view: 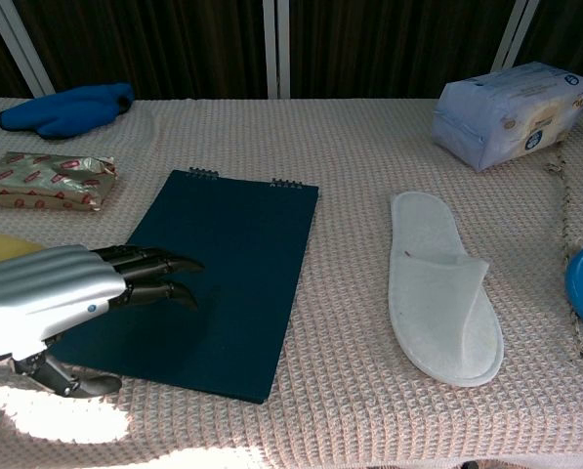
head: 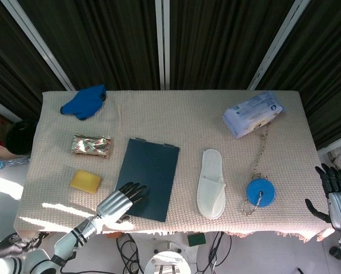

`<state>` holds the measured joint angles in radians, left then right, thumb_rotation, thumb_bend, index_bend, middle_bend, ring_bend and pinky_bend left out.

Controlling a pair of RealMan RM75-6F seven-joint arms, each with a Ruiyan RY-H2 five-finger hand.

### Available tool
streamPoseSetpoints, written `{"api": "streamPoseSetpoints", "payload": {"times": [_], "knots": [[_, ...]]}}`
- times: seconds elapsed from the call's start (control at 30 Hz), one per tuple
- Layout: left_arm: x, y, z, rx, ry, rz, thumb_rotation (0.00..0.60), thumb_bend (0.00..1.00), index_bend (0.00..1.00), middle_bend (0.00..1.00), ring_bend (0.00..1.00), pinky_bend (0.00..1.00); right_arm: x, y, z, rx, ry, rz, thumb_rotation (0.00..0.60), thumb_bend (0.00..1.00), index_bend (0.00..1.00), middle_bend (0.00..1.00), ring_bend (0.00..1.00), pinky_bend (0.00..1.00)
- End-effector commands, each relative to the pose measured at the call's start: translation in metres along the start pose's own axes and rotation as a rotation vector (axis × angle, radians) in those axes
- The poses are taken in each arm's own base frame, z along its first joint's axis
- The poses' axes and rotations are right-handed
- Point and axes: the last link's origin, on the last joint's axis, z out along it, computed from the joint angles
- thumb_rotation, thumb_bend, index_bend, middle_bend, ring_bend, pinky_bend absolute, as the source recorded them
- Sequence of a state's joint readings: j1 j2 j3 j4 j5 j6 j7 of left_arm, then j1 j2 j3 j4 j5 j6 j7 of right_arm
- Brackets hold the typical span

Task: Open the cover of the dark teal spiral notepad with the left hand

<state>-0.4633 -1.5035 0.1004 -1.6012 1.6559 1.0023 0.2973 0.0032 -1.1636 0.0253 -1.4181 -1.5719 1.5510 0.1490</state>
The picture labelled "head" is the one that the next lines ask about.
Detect black leather shoe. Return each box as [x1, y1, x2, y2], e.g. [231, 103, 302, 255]
[0, 232, 50, 259]

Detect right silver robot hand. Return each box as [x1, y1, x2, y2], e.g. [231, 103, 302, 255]
[304, 163, 341, 235]

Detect light blue tissue pack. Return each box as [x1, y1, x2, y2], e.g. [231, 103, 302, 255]
[222, 91, 287, 140]

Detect beige waffle tablecloth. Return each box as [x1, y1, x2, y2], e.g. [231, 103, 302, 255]
[13, 90, 335, 243]

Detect blue mitt glove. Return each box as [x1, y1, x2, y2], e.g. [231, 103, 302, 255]
[60, 84, 107, 121]

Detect green and red snack packet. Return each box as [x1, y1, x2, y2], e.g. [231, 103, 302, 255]
[71, 134, 114, 159]

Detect braided beige rope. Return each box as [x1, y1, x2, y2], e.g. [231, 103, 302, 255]
[242, 124, 271, 216]

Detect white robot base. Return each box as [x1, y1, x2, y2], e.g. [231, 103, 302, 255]
[143, 250, 191, 274]

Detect dark blue spiral notebook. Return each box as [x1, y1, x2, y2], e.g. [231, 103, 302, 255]
[114, 138, 180, 223]

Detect white disposable slipper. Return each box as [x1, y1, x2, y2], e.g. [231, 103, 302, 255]
[196, 148, 226, 220]

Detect white frame post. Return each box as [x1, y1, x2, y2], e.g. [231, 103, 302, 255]
[248, 0, 303, 91]
[0, 0, 75, 91]
[154, 0, 171, 91]

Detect blue round disc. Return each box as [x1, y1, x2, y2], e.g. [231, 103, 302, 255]
[246, 179, 276, 208]

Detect black floor cables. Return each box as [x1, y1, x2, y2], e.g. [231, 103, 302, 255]
[115, 231, 234, 274]

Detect small green box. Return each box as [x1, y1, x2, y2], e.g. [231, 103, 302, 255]
[187, 232, 206, 247]

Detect black pleated curtain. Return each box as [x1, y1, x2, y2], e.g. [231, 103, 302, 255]
[255, 0, 341, 151]
[17, 0, 161, 91]
[0, 0, 68, 120]
[169, 0, 294, 91]

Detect yellow sponge block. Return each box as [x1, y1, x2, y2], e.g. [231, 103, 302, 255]
[69, 169, 102, 195]

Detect clear plastic water bottle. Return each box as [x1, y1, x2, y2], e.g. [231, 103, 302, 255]
[0, 156, 30, 171]

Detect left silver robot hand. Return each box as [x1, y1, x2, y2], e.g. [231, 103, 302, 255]
[95, 182, 148, 228]

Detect black round helmet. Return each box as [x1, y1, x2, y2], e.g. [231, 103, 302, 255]
[5, 119, 39, 156]

